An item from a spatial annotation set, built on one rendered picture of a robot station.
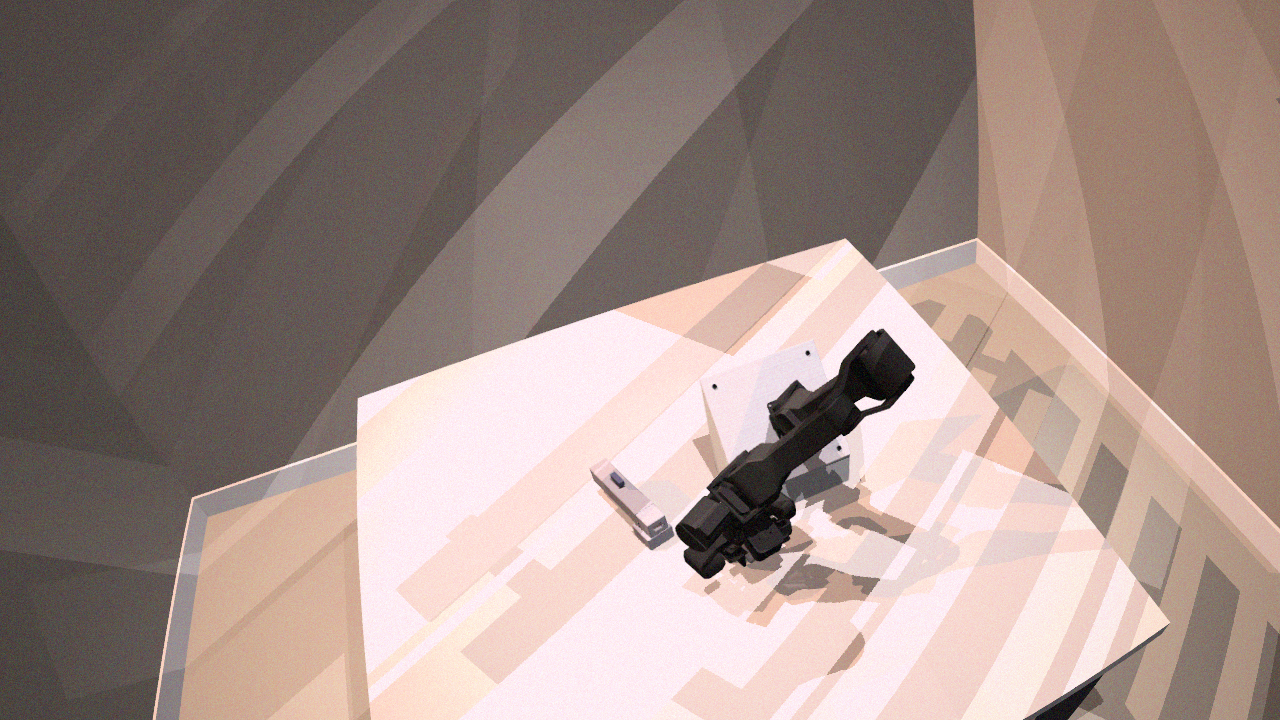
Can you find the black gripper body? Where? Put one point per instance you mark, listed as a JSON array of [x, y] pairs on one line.
[[710, 562]]

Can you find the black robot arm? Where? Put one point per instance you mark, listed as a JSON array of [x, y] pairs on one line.
[[877, 368]]

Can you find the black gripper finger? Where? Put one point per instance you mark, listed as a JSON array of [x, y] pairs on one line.
[[739, 557]]

